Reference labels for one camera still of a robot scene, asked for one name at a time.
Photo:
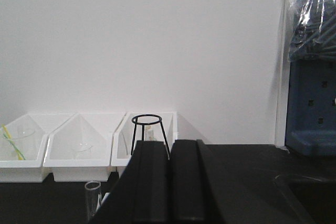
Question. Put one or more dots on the white right storage bin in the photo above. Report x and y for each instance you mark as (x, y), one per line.
(122, 138)

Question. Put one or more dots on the white middle storage bin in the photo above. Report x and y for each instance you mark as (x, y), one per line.
(80, 149)

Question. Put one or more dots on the white left storage bin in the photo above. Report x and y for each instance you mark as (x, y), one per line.
(32, 169)

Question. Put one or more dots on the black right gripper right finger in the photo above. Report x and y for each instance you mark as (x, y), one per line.
(236, 183)

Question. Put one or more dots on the clear glass test tube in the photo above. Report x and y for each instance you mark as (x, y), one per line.
(93, 198)

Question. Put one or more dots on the black wire tripod stand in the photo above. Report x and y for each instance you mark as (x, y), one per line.
(146, 121)

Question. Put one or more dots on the white storage bin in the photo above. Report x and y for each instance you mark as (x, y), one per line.
(122, 138)
(32, 169)
(80, 149)

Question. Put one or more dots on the plastic bag of pegs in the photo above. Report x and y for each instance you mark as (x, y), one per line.
(313, 32)

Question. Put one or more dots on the green plastic stirrer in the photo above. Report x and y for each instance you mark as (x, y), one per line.
(17, 151)

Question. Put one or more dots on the black lab sink basin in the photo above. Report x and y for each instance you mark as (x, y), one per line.
(312, 198)

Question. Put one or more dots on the yellow plastic stirrer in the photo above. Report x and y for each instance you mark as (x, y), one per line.
(5, 130)

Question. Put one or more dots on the clear glass dish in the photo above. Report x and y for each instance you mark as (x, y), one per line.
(22, 133)

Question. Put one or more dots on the white test tube rack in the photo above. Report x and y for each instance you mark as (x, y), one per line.
(101, 200)

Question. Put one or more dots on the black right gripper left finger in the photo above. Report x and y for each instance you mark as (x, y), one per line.
(141, 194)

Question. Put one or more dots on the grey-blue pegboard drying rack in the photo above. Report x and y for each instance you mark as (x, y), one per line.
(310, 126)

